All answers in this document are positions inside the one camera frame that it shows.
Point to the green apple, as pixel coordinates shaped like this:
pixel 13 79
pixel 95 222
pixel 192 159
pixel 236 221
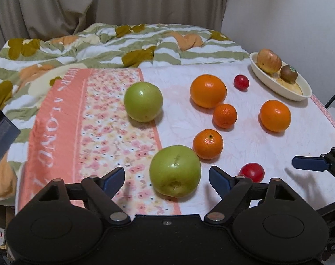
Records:
pixel 143 102
pixel 175 171

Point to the white oval dish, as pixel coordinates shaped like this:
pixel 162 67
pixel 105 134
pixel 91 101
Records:
pixel 278 88

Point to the dark flat panel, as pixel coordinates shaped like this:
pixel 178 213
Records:
pixel 1 135

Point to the small mandarin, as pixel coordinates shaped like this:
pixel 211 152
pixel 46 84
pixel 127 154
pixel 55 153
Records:
pixel 208 144
pixel 225 116

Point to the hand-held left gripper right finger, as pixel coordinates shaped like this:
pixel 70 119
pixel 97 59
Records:
pixel 219 180

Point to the red yellow apple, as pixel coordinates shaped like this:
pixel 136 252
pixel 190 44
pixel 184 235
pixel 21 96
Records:
pixel 269 60

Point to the red tomato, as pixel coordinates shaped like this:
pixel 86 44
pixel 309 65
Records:
pixel 241 82
pixel 253 171

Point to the beige curtain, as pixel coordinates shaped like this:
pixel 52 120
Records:
pixel 73 5

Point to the pink floral white mat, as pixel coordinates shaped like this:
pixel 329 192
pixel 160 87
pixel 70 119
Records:
pixel 267 149

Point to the brown kiwi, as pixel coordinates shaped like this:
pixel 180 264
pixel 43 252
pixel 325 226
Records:
pixel 289 74

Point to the green striped floral blanket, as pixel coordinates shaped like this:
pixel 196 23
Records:
pixel 101 49

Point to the large orange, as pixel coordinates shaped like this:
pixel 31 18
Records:
pixel 275 116
pixel 208 91

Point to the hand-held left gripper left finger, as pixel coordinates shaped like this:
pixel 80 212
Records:
pixel 115 181

